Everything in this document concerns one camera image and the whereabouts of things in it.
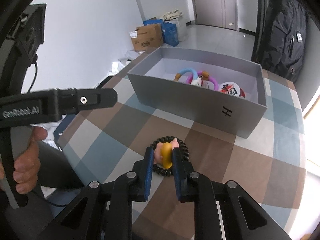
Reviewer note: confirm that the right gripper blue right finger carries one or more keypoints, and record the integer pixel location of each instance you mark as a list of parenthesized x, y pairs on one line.
[(180, 177)]

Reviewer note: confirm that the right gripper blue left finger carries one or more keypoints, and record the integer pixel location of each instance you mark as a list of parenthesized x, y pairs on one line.
[(147, 172)]

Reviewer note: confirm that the white China flag badge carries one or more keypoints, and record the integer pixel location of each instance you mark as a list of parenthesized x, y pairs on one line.
[(232, 89)]

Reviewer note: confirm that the person left hand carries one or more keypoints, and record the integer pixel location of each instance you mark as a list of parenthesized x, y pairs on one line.
[(27, 165)]

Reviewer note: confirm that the checkered tablecloth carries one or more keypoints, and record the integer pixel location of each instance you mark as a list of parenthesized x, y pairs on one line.
[(104, 143)]

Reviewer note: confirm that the grey open cardboard box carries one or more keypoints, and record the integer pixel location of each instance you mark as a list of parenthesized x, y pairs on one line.
[(160, 81)]

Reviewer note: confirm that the white plastic bag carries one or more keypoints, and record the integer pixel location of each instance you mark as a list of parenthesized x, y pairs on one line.
[(121, 63)]

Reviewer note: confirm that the brown cardboard box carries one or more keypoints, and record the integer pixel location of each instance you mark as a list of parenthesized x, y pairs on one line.
[(147, 36)]

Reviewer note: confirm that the blue cardboard box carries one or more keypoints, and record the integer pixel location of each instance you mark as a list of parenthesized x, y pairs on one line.
[(169, 31)]

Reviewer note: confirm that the beige tote bag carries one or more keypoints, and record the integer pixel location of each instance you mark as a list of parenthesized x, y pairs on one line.
[(169, 16)]

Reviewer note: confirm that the black backpack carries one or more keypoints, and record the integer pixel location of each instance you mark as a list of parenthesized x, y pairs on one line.
[(282, 46)]

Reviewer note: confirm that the grey door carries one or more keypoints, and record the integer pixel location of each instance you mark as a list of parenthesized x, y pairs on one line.
[(216, 13)]

